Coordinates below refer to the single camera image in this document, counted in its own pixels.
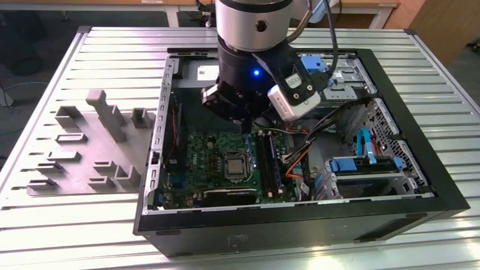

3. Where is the hard disk in blue carrier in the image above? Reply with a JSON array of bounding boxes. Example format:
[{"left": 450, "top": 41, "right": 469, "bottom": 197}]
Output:
[{"left": 328, "top": 156, "right": 405, "bottom": 177}]

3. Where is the grey power supply unit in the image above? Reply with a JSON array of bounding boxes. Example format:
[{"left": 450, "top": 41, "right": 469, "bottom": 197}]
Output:
[{"left": 170, "top": 57, "right": 222, "bottom": 133}]

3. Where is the metal drive cage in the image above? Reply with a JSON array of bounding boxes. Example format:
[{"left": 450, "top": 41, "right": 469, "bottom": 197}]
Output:
[{"left": 296, "top": 55, "right": 378, "bottom": 119}]

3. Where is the black camera cable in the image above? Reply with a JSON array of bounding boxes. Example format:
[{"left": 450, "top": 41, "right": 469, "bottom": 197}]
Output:
[{"left": 316, "top": 0, "right": 340, "bottom": 85}]

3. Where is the cable with pale connector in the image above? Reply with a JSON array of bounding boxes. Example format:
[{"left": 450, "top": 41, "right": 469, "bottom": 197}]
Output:
[{"left": 194, "top": 0, "right": 217, "bottom": 29}]

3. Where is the thin red wire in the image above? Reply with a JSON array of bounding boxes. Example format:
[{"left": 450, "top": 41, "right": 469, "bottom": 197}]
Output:
[{"left": 164, "top": 108, "right": 180, "bottom": 163}]

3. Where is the orange wire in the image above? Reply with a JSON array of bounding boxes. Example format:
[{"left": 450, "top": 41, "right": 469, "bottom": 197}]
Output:
[{"left": 284, "top": 151, "right": 312, "bottom": 179}]

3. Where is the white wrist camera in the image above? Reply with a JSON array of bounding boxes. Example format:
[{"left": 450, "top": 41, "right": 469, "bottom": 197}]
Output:
[{"left": 266, "top": 84, "right": 322, "bottom": 122}]

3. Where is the white frame desk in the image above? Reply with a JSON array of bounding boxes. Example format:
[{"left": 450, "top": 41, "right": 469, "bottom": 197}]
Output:
[{"left": 0, "top": 0, "right": 400, "bottom": 29}]

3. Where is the metal disk bay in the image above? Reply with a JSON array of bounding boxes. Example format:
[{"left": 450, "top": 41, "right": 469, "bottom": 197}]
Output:
[{"left": 313, "top": 156, "right": 436, "bottom": 202}]

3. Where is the black graphics card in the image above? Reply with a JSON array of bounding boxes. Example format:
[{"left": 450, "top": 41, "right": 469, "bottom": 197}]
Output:
[{"left": 201, "top": 188, "right": 260, "bottom": 208}]

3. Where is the black camera bracket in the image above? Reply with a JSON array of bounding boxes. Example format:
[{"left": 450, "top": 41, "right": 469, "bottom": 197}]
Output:
[{"left": 250, "top": 44, "right": 324, "bottom": 100}]

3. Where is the silver CPU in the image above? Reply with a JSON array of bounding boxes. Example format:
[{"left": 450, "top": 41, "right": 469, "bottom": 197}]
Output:
[{"left": 224, "top": 159, "right": 246, "bottom": 174}]

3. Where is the blue SATA cable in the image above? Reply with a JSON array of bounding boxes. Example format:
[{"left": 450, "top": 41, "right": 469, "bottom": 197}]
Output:
[{"left": 356, "top": 128, "right": 378, "bottom": 165}]

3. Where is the black cable bundle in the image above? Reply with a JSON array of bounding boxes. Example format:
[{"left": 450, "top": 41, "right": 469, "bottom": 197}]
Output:
[{"left": 282, "top": 97, "right": 372, "bottom": 164}]

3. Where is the blue plastic drive carrier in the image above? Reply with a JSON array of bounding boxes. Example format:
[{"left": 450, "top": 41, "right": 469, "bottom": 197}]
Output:
[{"left": 298, "top": 55, "right": 334, "bottom": 87}]

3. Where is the black open PC case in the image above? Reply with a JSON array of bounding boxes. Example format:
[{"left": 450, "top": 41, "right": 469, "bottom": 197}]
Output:
[{"left": 133, "top": 47, "right": 472, "bottom": 258}]

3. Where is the brown wooden panel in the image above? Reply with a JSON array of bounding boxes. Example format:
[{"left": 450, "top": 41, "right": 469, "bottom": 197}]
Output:
[{"left": 381, "top": 0, "right": 417, "bottom": 29}]

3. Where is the black office chair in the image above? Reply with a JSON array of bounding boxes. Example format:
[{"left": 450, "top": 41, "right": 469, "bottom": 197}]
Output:
[{"left": 0, "top": 11, "right": 49, "bottom": 77}]

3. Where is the grey braided cable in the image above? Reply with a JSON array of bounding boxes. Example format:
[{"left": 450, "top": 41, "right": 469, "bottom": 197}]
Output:
[{"left": 286, "top": 10, "right": 314, "bottom": 44}]

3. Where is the grey parts rack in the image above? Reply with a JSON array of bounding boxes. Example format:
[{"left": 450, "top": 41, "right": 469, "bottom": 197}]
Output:
[{"left": 25, "top": 90, "right": 157, "bottom": 197}]

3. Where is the wooden cabinet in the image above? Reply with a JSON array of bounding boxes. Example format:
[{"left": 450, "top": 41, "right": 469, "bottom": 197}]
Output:
[{"left": 406, "top": 0, "right": 480, "bottom": 68}]

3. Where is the green Dell motherboard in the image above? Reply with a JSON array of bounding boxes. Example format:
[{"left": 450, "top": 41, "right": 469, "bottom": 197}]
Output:
[{"left": 162, "top": 130, "right": 301, "bottom": 210}]

